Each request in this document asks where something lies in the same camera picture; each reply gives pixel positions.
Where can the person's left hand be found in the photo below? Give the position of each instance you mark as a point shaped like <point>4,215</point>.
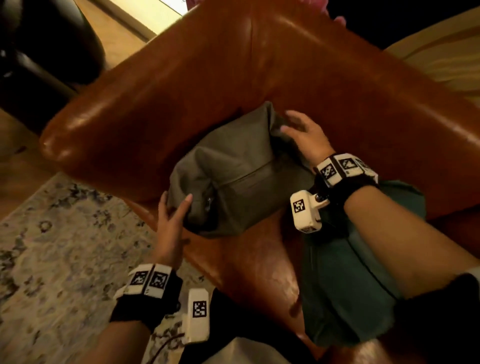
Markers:
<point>170,240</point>

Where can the person's right hand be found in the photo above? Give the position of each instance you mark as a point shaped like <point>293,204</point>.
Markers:
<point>311,144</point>

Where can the grey cushion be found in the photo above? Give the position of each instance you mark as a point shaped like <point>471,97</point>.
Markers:
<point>240,172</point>

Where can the brown leather sofa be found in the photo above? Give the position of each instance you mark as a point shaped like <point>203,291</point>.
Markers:
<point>187,75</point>

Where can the teal cushion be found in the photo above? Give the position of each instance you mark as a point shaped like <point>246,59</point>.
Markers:
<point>345,285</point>

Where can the person's right forearm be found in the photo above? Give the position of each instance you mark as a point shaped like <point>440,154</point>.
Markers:
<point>405,240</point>

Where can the person's light shirt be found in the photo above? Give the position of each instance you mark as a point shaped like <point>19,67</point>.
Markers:
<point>243,354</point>

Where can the black marker wristband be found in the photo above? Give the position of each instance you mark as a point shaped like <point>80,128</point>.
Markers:
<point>345,167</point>
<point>142,300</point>

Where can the patterned grey rug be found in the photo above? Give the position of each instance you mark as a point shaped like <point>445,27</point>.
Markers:
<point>56,262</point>

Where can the black leather chair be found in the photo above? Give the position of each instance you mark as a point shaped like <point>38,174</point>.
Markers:
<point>37,56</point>

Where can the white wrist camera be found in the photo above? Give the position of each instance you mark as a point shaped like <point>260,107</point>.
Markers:
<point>197,322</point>
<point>305,217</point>

